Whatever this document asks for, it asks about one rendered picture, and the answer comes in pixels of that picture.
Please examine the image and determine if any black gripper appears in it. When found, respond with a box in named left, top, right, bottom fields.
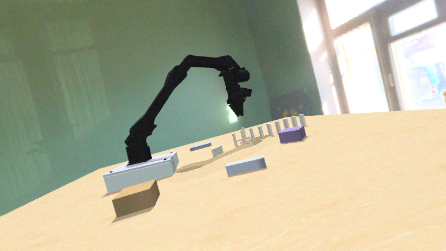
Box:
left=226, top=82, right=247, bottom=117

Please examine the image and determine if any purple rectangular block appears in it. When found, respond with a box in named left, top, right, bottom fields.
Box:
left=278, top=125, right=306, bottom=143

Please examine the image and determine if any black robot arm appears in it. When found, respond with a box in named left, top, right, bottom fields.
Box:
left=124, top=55, right=250, bottom=166

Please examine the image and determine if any brown rectangular block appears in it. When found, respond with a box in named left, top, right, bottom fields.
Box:
left=112, top=179, right=160, bottom=218

